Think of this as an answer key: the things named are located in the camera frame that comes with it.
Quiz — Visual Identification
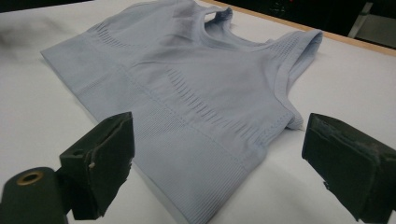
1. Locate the light blue knit tank top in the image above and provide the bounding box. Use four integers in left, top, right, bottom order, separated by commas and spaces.
40, 0, 325, 224

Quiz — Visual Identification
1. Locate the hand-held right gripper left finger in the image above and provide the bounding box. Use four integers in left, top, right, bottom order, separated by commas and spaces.
59, 111, 136, 221

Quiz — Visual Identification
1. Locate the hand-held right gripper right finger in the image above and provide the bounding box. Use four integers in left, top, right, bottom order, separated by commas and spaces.
301, 112, 396, 224

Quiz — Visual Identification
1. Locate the metal stand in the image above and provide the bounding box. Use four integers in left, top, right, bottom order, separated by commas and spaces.
346, 1, 396, 49

